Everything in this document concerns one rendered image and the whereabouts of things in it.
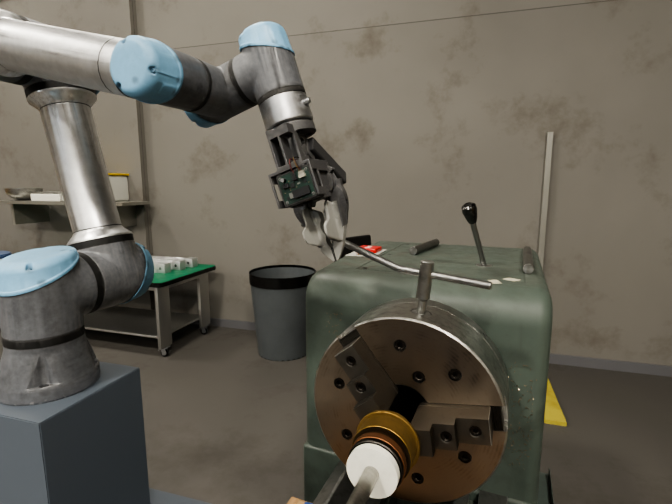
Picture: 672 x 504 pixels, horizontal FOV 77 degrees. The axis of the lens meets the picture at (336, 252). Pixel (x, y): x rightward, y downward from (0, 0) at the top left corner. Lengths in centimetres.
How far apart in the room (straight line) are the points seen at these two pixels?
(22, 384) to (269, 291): 268
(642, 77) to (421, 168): 164
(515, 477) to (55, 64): 100
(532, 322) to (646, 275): 314
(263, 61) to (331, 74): 326
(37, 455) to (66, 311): 21
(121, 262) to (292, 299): 260
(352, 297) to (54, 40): 63
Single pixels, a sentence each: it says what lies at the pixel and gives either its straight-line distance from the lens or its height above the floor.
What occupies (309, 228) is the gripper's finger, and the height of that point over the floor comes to 137.
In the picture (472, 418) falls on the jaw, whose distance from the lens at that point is 66.
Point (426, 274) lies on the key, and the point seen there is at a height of 130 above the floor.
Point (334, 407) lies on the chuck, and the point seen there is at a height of 106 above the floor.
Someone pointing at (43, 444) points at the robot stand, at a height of 107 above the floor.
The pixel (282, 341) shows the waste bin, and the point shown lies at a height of 18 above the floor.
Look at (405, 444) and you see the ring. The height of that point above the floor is 110.
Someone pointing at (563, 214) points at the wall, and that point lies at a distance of 371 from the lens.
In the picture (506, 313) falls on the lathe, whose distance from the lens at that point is 81.
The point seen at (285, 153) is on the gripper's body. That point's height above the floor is 148.
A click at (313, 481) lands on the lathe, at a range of 108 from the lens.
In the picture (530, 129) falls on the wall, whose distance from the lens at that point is 368.
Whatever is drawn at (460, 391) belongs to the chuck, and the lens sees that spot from 69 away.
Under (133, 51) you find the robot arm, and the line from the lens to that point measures 61.
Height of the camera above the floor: 144
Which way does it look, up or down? 9 degrees down
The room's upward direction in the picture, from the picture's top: straight up
